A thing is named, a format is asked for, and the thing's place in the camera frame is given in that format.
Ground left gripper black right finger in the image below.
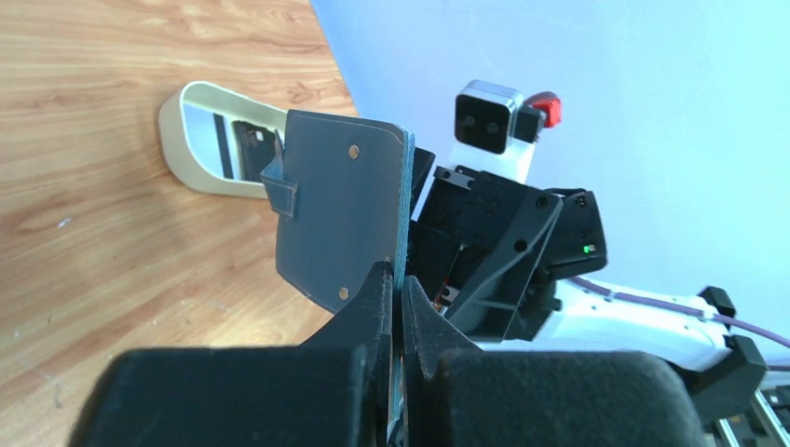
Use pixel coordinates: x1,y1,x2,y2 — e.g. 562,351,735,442
401,277,705,446

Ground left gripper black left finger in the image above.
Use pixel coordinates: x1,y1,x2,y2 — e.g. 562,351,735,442
69,262,393,446

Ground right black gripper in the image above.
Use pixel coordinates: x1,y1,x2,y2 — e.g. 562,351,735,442
405,149,607,343

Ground blue card holder wallet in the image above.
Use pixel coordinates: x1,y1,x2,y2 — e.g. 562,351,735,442
261,110,415,446

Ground black card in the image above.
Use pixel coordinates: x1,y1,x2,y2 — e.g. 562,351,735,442
232,120,279,183

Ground grey striped card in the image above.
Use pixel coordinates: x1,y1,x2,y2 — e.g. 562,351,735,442
183,103,238,180

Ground cream oval tray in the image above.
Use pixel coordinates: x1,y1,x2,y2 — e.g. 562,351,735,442
158,80,286,199

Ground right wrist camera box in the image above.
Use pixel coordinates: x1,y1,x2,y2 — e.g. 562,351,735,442
455,79,524,155

